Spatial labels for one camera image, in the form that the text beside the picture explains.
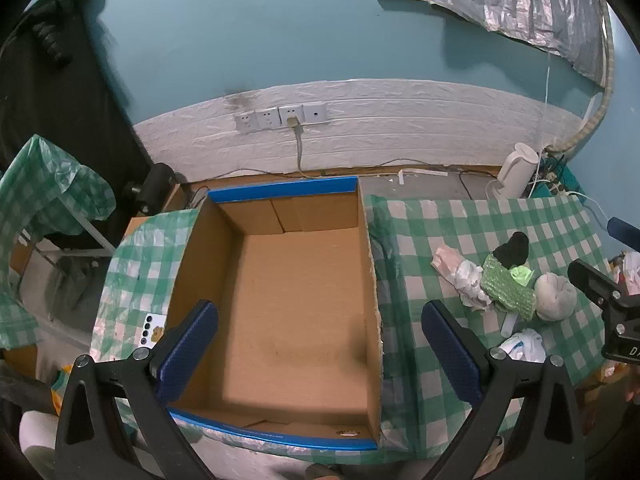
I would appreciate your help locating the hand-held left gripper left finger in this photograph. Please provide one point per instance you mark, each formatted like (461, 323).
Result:
(192, 345)

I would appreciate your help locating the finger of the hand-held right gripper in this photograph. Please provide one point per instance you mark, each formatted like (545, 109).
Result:
(592, 277)
(625, 232)

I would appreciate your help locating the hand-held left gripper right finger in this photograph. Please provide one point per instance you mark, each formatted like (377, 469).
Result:
(450, 350)

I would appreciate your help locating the grey sock ball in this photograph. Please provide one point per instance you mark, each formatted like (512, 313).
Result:
(555, 295)

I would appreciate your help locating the patterned cloth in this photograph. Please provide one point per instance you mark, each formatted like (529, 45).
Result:
(472, 287)

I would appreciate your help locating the green bubble wrap pouch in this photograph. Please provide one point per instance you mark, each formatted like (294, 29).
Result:
(505, 290)

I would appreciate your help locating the blue-rimmed cardboard box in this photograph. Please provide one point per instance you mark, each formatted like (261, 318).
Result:
(290, 300)

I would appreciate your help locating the crumpled clear plastic bag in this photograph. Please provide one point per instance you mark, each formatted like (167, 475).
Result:
(631, 272)

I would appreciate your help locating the card with black dots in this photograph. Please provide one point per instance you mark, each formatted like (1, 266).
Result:
(152, 330)

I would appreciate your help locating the small white paper tube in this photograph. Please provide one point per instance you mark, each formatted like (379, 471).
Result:
(510, 325)

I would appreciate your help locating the light green cloth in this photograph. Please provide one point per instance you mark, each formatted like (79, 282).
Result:
(522, 275)

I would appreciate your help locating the white plastic bag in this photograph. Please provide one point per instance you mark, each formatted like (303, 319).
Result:
(522, 347)

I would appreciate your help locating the black sock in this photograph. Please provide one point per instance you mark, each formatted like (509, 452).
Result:
(512, 250)

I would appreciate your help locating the pink plastic bagged cloth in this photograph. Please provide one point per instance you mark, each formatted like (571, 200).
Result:
(447, 260)

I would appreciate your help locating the green checkered tablecloth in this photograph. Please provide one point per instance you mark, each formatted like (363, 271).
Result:
(410, 240)

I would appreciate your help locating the white electric kettle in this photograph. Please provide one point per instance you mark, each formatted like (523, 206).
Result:
(517, 170)

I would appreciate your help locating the black cylindrical device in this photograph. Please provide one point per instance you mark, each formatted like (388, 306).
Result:
(155, 185)

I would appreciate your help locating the white plastic strip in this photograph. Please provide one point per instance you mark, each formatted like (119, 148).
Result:
(422, 174)

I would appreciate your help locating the green checkered plastic sheet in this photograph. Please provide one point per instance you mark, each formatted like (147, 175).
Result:
(45, 185)

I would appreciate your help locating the silver tarp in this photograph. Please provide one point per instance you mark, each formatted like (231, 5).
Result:
(520, 0)

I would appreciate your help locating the white metal frame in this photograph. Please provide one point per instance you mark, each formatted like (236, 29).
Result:
(75, 240)

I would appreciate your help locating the white wall socket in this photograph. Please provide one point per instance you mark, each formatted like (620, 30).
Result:
(246, 122)
(315, 113)
(267, 119)
(285, 112)

